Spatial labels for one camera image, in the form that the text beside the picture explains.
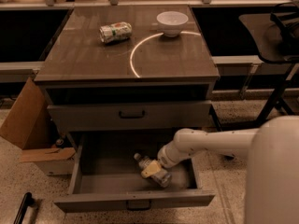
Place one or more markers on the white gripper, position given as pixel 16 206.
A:
pixel 165 158

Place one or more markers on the clear plastic water bottle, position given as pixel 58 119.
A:
pixel 163 177

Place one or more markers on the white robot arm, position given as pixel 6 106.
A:
pixel 272 153

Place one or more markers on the closed grey top drawer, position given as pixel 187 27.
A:
pixel 162 115

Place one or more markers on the open grey middle drawer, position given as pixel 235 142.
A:
pixel 106 176

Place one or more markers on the grey drawer cabinet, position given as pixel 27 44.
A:
pixel 148 67

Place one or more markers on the brown cardboard box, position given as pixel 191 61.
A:
pixel 28 127

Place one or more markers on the crushed green drink can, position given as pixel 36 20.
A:
pixel 115 32

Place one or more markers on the white ceramic bowl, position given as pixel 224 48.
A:
pixel 171 23

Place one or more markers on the black chair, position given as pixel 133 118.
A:
pixel 277 40

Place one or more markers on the black floor handle bar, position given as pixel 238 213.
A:
pixel 27 201

